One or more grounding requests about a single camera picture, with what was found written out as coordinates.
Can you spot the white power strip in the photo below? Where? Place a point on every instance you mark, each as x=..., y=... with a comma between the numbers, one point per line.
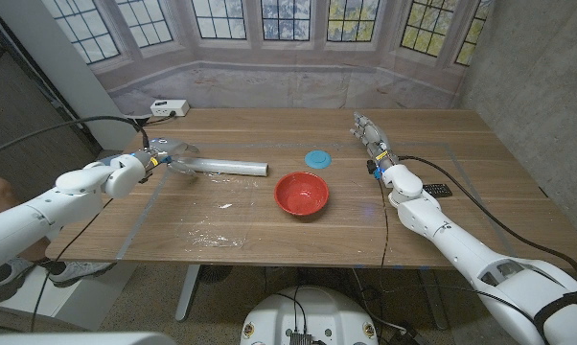
x=168, y=108

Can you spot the cling film roll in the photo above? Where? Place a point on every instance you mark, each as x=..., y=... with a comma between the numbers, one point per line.
x=231, y=167

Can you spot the black round ribbed object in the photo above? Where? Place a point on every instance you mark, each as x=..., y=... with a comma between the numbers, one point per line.
x=215, y=273

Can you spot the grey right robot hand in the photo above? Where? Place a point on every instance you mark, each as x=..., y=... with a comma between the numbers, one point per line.
x=377, y=141

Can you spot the red bowl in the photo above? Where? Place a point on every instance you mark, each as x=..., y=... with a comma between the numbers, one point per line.
x=301, y=191

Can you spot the white floor platform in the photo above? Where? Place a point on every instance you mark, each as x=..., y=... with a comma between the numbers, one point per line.
x=92, y=302

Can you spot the grey white sneaker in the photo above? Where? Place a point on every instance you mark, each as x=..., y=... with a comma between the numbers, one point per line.
x=6, y=275
x=82, y=272

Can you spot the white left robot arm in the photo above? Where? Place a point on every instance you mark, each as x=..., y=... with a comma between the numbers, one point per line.
x=73, y=201

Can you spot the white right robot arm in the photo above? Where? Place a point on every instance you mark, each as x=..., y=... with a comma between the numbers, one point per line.
x=451, y=230

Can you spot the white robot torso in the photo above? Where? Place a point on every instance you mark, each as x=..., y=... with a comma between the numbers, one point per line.
x=312, y=311

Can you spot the blue round lid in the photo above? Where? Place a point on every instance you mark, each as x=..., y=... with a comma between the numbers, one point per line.
x=317, y=159

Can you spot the white partition panel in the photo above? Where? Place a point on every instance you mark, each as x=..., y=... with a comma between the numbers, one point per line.
x=68, y=72

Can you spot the printed window backdrop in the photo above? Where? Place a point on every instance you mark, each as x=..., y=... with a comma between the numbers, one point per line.
x=288, y=81

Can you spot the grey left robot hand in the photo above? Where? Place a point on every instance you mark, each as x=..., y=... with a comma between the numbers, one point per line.
x=168, y=148

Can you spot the black TV remote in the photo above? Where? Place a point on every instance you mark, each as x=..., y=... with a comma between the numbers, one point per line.
x=439, y=190

